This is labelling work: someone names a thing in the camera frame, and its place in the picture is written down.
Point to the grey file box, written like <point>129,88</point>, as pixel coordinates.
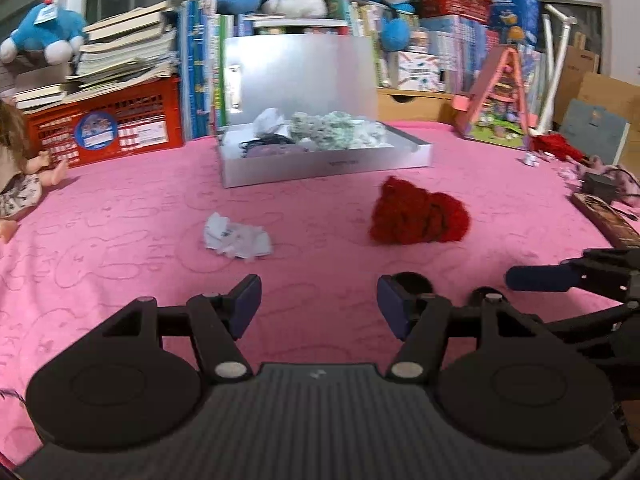
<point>300,75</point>

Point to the red plastic basket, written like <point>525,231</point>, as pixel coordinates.
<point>450,2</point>

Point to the small blue white plush toy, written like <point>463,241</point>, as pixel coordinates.
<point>45,27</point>

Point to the red plastic crate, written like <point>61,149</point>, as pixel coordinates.
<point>150,105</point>

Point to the wooden drawer organizer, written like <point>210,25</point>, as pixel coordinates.
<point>425,107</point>

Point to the pencil-print white box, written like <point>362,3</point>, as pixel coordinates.
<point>420,72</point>

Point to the row of blue-spined books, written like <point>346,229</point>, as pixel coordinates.
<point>197,70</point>

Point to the green checked cloth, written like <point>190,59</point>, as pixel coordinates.
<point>320,130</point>

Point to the long-haired doll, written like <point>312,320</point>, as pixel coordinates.
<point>15,185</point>

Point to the white desk lamp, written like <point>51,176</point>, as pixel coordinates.
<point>557,70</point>

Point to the pink rabbit-print blanket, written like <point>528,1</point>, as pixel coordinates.
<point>150,210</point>

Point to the blue printed box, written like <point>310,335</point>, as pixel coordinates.
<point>515,10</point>

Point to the row of colourful upright books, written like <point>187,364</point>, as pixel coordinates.
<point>367,25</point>

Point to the small white paper scrap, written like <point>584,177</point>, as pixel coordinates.
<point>530,160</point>

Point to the row of pastel-spined books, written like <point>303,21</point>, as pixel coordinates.
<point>460,45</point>

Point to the brown patterned box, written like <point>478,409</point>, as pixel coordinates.
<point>605,220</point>

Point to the stack of worn books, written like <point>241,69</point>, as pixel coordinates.
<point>125,55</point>

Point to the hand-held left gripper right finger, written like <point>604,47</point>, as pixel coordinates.
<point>392,307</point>

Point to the brown cardboard box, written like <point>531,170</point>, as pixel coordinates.
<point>610,95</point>

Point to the pink fuzzy piece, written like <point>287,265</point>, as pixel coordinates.
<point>595,162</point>

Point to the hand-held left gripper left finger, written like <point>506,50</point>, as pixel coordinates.
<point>246,302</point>

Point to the pink cardboard dollhouse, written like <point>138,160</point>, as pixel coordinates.
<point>500,110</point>

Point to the red fuzzy knit piece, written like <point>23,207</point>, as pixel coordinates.
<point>420,215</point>
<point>555,145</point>

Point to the black power adapter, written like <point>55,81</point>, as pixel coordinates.
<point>600,185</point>

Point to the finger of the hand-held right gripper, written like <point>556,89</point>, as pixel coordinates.
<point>540,278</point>
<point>590,322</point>

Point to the white patterned cloth piece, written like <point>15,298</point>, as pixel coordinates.
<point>235,237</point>

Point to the grey cardboard folder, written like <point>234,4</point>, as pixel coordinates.
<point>590,130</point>

